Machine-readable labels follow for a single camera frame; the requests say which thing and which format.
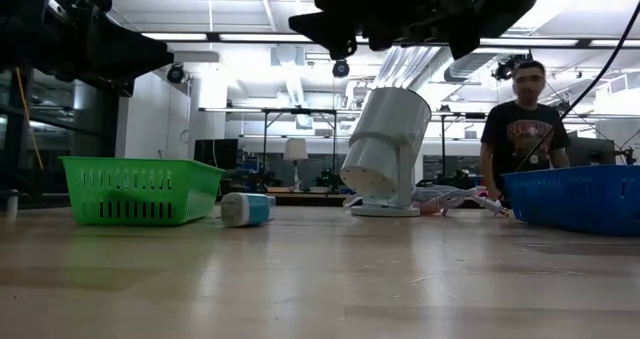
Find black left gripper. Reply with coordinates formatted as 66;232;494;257
0;0;175;98

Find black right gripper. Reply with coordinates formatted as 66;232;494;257
288;0;489;60

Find teal and white charger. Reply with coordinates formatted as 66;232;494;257
220;192;277;229

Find black beam with light strips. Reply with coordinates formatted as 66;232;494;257
142;30;640;50

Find white cylindrical desk lamp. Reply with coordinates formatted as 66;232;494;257
339;86;433;218

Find black computer monitor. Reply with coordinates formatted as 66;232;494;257
193;138;240;170
567;136;617;168

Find green plastic basket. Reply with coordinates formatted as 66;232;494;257
58;155;225;227

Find white shaded table lamp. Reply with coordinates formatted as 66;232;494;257
282;137;309;193

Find black ceiling spotlight cluster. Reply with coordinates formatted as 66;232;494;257
490;52;535;83

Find white cup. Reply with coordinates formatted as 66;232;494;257
5;188;20;218

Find person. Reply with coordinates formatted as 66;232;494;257
479;59;571;203

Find blue plastic basket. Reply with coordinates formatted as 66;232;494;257
502;164;640;238

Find black background table frame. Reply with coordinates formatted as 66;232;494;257
432;111;501;178
199;107;361;180

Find yellow extension cable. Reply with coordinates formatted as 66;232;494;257
14;67;45;170

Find silver ventilation duct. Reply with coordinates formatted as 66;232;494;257
372;43;501;90

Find white lamp power cable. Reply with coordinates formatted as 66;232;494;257
343;183;511;218

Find long black cable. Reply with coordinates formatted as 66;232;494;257
514;0;640;173

